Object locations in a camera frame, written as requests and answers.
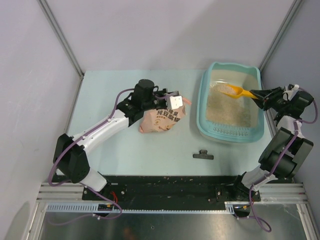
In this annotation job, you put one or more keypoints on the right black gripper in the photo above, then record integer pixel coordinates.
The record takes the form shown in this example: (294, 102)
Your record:
(266, 96)

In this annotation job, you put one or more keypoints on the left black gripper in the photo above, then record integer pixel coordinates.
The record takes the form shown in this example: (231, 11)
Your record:
(164, 94)

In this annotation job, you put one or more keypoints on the pink cat litter bag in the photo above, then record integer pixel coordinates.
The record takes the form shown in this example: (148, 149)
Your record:
(162, 120)

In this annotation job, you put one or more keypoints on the yellow plastic litter scoop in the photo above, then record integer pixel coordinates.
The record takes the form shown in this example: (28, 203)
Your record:
(236, 92)

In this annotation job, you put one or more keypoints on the black bag clip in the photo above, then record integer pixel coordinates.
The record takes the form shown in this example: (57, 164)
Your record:
(203, 154)

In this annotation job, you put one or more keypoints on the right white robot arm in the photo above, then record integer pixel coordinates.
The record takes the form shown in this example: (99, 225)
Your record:
(288, 149)

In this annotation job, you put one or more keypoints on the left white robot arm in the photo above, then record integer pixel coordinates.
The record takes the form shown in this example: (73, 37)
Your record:
(71, 152)

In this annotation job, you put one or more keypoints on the teal plastic litter box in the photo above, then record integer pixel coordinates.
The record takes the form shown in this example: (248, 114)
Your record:
(247, 77)

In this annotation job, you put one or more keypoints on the clean litter in box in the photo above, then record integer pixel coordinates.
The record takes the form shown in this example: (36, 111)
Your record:
(222, 109)

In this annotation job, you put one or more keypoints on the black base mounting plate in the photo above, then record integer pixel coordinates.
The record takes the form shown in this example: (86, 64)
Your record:
(123, 188)

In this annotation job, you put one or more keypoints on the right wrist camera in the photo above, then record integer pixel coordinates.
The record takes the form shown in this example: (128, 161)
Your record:
(290, 89)

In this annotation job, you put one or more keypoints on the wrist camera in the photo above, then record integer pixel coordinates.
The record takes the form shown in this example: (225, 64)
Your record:
(174, 101)
(290, 89)

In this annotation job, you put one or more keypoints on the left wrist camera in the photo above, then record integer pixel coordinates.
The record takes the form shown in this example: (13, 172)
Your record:
(174, 101)

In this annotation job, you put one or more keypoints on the grey slotted cable duct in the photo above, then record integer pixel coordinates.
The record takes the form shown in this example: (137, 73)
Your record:
(72, 207)

